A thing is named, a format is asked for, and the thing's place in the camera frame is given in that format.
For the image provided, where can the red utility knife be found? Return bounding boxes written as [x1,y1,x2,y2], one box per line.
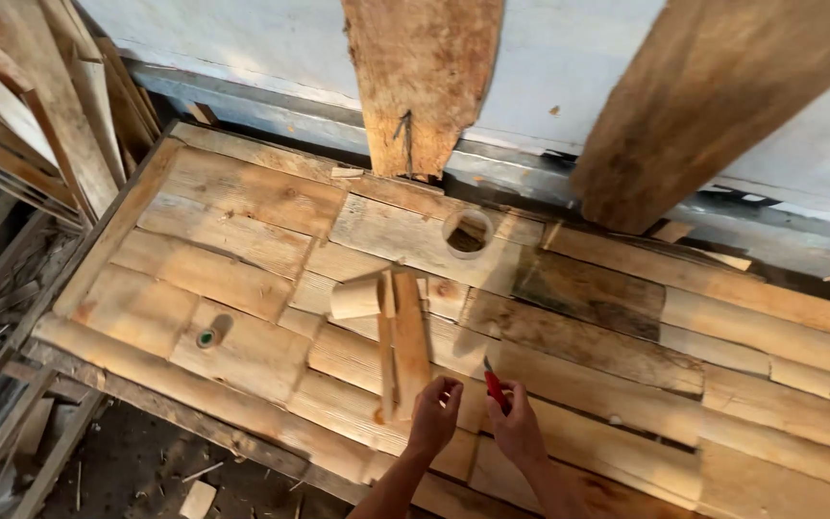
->
[483,356,511,415]

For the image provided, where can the clear plastic cup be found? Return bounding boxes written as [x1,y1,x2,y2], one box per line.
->
[441,208,494,260]

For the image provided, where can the stack of leaning wooden boards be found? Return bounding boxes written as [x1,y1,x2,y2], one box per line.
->
[0,0,164,228]

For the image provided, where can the wide brown wooden board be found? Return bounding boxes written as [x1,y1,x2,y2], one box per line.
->
[570,0,830,235]

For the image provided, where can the rough bark-edged wooden plank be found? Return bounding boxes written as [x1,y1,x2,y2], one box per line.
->
[341,0,504,183]

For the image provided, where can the rough wooden workbench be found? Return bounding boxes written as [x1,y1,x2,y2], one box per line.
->
[20,120,830,519]

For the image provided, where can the pile of scrap wood slats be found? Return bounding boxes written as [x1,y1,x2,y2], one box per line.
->
[0,191,106,519]

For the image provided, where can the person's left hand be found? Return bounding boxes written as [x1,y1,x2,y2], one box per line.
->
[407,375,464,460]

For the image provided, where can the flat wooden slat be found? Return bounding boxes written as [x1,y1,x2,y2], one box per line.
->
[391,270,432,422]

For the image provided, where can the thin wooden stick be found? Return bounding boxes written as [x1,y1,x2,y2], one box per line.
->
[376,271,397,422]

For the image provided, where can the wooden cylinder block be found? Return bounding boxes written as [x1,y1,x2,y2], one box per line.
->
[329,278,383,321]

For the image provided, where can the small pale wood offcut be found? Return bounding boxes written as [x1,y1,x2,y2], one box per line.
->
[179,480,219,519]

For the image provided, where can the person's right hand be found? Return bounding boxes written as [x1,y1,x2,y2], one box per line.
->
[486,380,549,473]

